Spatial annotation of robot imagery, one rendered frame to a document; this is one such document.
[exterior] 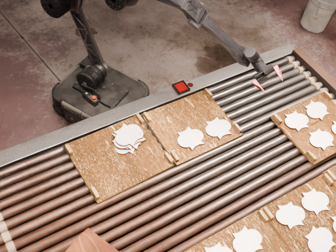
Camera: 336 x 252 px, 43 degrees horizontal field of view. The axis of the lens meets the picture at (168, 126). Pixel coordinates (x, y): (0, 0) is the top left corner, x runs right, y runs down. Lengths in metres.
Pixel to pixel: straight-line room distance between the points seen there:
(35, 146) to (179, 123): 0.72
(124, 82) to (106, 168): 1.40
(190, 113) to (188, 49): 1.83
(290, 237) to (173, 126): 0.77
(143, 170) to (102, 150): 0.22
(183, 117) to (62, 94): 1.26
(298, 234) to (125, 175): 0.82
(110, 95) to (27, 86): 0.77
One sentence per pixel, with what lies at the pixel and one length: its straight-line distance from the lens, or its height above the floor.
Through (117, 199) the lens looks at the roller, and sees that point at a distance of 1.96.
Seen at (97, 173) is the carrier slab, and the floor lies 0.94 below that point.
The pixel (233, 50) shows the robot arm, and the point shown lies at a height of 1.26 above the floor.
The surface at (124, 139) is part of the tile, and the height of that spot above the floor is 0.98.
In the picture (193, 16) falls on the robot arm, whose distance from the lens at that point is 1.98.
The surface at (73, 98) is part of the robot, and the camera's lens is 3.20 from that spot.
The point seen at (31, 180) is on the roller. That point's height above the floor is 0.92.
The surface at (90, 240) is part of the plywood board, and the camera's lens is 1.74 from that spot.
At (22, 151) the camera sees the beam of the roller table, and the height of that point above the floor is 0.91.
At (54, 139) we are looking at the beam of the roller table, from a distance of 2.15.
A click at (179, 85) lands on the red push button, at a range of 2.39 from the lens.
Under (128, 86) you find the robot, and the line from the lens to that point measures 3.29.
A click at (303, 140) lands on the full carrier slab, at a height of 0.94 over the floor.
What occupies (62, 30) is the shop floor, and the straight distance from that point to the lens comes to 4.11.
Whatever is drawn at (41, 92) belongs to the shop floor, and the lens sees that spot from 3.58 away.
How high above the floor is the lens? 2.65
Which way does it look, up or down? 52 degrees down
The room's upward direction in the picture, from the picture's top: 12 degrees clockwise
